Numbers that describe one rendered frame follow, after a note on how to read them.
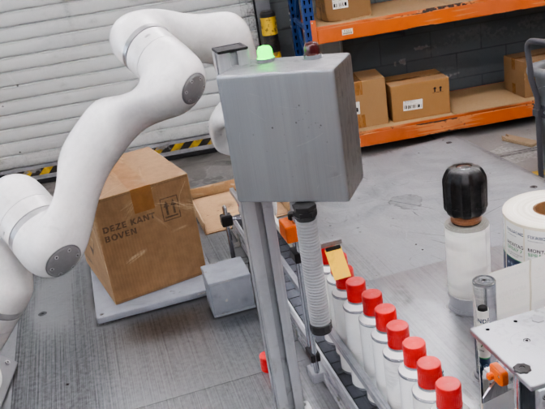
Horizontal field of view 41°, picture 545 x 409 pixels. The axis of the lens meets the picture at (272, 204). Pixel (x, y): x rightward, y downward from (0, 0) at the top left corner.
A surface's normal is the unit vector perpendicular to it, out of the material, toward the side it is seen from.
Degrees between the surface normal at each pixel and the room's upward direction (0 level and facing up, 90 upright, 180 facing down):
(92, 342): 0
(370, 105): 90
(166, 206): 90
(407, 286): 0
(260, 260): 90
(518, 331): 0
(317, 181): 90
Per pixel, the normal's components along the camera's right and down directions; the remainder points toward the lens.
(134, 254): 0.45, 0.28
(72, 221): 0.76, 0.09
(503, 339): -0.15, -0.91
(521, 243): -0.82, 0.33
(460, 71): 0.14, 0.36
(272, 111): -0.32, 0.40
